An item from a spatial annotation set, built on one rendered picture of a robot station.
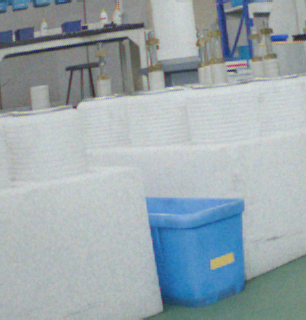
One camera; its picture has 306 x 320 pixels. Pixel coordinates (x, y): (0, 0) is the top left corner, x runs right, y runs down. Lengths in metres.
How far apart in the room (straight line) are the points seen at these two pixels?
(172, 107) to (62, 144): 0.32
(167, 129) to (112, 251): 0.33
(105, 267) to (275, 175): 0.31
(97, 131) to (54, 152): 0.39
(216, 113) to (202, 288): 0.26
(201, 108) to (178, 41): 0.73
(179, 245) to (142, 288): 0.07
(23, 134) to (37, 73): 8.80
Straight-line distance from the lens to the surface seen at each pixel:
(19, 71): 9.64
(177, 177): 1.09
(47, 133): 0.87
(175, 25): 1.82
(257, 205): 1.06
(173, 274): 0.96
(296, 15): 3.80
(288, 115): 1.18
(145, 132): 1.17
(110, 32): 6.78
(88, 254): 0.86
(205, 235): 0.94
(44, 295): 0.82
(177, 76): 1.79
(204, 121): 1.09
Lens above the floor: 0.27
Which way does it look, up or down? 3 degrees down
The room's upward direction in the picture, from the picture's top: 7 degrees counter-clockwise
